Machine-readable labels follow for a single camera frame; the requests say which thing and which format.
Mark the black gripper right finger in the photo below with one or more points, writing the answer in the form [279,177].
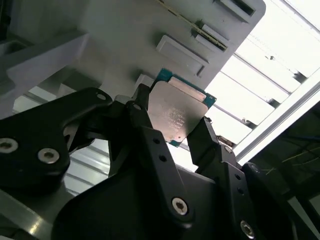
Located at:
[240,200]

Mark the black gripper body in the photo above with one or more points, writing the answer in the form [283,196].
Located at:
[125,212]

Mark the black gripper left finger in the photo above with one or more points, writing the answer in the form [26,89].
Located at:
[30,150]

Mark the silver CPU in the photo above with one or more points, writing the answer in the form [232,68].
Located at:
[175,105]

